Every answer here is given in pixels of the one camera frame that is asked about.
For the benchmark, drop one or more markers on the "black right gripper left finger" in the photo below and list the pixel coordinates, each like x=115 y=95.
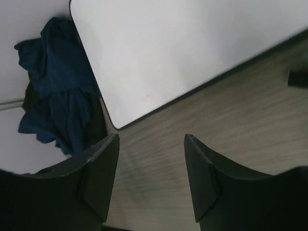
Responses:
x=73 y=195

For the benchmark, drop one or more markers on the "navy blue t shirt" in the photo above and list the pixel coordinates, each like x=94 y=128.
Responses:
x=61 y=83

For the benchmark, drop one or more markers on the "small whiteboard with red writing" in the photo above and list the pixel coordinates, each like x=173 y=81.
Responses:
x=146 y=53

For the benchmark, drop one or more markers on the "black wire stand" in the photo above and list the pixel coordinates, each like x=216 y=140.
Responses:
x=298 y=79

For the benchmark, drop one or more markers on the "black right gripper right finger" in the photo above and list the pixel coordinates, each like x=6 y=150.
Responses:
x=227 y=196

